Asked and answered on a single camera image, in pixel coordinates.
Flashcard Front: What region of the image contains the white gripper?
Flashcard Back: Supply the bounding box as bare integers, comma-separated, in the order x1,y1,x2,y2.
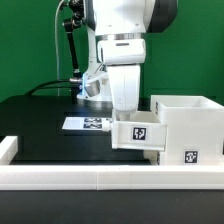
107,65,140,121

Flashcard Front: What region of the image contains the white drawer tray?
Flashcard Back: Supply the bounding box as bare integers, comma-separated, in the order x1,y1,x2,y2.
143,150,159,165
102,111,167,151

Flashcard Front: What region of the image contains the white drawer cabinet box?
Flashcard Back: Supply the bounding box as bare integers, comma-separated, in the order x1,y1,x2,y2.
150,95,224,166

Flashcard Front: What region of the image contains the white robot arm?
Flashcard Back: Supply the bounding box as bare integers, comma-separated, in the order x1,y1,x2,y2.
84,0,178,119

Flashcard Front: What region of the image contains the marker sheet on table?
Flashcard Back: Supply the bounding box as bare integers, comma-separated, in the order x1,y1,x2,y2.
62,117,111,131

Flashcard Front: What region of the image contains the white U-shaped table fence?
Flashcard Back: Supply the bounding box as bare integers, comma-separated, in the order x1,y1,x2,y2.
0,136,224,190

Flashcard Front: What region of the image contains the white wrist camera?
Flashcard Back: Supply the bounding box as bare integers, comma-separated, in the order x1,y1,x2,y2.
97,39,146,65

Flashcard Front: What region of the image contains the black cable bundle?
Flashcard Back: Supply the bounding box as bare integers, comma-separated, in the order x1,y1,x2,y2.
23,77,83,97

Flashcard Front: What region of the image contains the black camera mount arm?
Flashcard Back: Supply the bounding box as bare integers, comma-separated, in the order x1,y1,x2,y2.
63,0,84,101

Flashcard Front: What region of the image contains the white thin cable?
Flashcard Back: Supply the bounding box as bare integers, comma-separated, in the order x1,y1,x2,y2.
54,0,65,81

